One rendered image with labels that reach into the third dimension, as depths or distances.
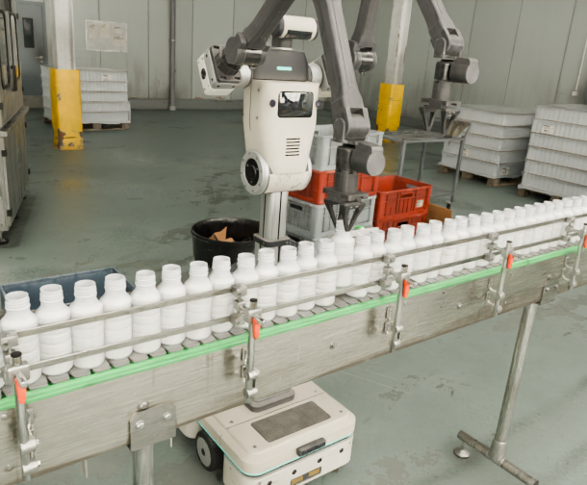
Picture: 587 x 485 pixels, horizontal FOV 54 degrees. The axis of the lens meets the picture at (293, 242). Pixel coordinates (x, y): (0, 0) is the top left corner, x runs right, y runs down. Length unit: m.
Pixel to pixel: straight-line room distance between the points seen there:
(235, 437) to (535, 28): 11.40
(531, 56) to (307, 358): 11.61
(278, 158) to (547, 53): 10.87
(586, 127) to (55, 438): 7.04
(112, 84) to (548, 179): 7.19
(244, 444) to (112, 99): 9.11
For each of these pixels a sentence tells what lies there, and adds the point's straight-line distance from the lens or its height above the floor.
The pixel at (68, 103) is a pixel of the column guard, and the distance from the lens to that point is 8.81.
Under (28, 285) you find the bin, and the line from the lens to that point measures 1.73.
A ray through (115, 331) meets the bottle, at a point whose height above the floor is 1.06.
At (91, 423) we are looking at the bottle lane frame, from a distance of 1.21.
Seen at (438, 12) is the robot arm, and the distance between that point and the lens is 1.82.
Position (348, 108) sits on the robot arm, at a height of 1.48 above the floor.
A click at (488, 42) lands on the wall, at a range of 13.34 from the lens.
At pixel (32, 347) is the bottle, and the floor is 1.07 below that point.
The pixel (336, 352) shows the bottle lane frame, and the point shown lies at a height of 0.88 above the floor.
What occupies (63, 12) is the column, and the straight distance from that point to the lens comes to 8.93.
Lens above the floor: 1.60
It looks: 19 degrees down
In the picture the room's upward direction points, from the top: 4 degrees clockwise
